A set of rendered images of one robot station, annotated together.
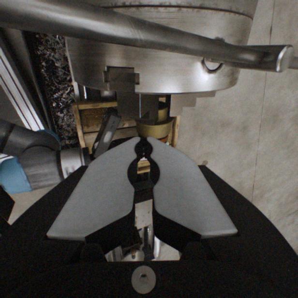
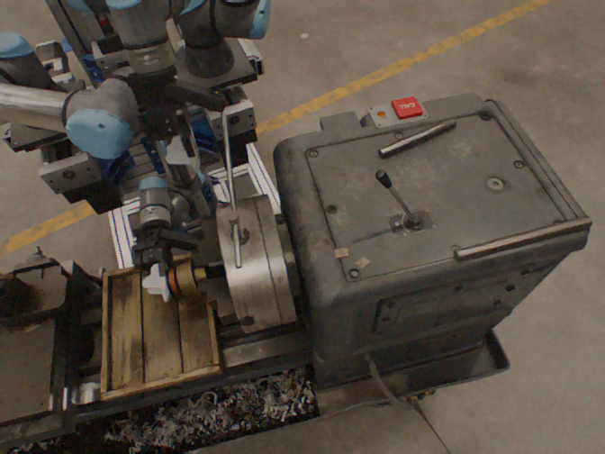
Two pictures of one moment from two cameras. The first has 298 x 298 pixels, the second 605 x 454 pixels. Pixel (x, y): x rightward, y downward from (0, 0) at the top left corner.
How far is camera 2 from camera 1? 0.85 m
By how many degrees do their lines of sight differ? 62
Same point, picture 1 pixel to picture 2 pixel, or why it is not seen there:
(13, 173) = (158, 182)
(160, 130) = (185, 270)
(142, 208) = (39, 336)
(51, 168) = (158, 200)
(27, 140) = (176, 204)
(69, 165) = (158, 210)
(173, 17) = (252, 210)
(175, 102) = (212, 282)
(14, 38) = not seen: hidden behind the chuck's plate
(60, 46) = not seen: hidden behind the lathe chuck
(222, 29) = (253, 234)
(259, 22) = not seen: outside the picture
